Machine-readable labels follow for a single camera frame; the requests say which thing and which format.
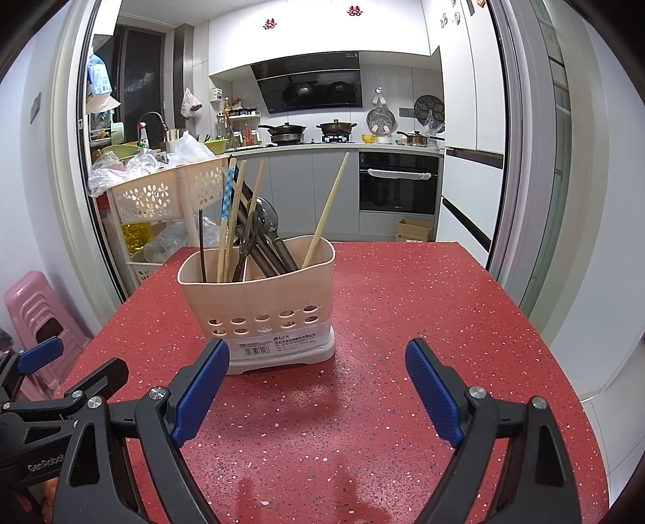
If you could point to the black built-in oven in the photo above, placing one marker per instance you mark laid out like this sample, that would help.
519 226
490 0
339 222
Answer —
398 191

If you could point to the round black divided pan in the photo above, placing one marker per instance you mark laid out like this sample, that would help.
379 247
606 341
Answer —
429 108

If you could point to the clear bags on cart shelf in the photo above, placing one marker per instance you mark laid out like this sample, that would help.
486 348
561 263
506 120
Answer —
171 239

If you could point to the beige flower-cutout storage cart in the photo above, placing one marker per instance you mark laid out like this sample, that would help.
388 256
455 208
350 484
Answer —
151 196

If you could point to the beige plastic utensil holder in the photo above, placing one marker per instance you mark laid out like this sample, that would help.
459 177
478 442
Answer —
262 302

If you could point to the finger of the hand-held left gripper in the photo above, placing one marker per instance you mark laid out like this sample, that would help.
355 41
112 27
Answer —
40 355
106 375

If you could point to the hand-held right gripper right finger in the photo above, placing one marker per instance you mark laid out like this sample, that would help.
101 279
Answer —
433 388

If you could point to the grey wall switch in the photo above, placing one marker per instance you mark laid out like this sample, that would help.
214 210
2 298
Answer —
36 108

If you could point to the dark pot with lid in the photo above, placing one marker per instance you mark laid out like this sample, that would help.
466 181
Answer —
336 128

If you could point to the round steel steamer rack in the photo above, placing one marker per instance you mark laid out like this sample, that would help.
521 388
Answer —
380 120

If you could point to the red paper decal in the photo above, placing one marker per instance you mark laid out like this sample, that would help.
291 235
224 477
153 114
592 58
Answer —
269 23
355 10

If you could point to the blue patterned wooden chopstick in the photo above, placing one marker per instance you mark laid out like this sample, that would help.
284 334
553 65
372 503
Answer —
229 191

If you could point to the white plastic bag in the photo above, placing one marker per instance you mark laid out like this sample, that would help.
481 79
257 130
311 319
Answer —
189 148

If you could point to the cardboard box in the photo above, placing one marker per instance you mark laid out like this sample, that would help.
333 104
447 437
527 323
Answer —
413 230

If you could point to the black range hood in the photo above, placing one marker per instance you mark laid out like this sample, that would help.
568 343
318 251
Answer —
307 88

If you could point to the small steel pot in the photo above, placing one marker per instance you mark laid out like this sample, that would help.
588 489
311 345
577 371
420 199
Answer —
415 138

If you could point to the pink plastic stool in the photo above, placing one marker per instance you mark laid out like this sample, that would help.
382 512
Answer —
35 302

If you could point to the person's left hand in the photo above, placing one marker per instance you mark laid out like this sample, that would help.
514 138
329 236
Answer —
45 501

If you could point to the hanging clear plastic bag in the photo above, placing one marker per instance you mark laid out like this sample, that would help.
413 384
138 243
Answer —
191 103

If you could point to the white refrigerator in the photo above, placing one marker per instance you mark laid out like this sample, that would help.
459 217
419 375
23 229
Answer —
473 101

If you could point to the green colander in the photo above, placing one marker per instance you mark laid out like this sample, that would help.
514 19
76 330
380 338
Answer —
121 151

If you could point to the yellow oil bottle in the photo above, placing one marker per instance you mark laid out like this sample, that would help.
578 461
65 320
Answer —
133 239

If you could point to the clear crumpled plastic bag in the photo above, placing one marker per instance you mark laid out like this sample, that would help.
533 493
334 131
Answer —
111 174

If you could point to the condiment bottle rack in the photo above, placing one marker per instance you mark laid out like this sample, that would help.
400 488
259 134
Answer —
239 126

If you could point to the black kitchen faucet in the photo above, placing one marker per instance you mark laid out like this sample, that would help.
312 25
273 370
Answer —
156 118

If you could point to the hanging blue white bag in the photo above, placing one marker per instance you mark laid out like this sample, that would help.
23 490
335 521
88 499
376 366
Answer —
101 83

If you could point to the black wok with lid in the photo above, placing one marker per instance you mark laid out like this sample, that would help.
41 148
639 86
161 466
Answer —
282 132

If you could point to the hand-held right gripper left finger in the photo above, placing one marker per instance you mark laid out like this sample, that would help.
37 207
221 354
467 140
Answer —
199 393

